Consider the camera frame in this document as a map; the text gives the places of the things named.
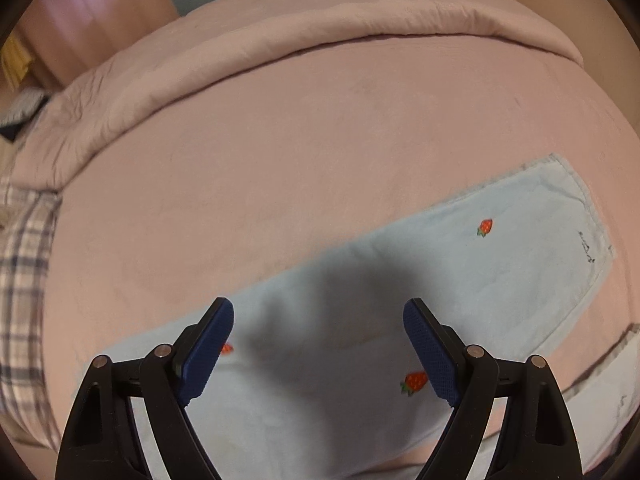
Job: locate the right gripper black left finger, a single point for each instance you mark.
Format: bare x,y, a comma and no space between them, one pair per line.
101,440

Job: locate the light blue denim pants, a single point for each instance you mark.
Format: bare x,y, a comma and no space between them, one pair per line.
321,380

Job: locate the pink bed sheet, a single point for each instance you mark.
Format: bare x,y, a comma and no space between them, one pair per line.
272,167

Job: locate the small dark plaid pillow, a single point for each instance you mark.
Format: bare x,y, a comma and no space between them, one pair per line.
21,111

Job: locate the yellow hanging tassel cloth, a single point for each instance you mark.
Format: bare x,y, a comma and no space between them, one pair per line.
16,61

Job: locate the pink curtain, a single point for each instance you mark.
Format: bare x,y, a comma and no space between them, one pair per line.
72,36

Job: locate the folded pink duvet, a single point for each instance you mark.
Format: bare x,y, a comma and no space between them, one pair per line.
226,37

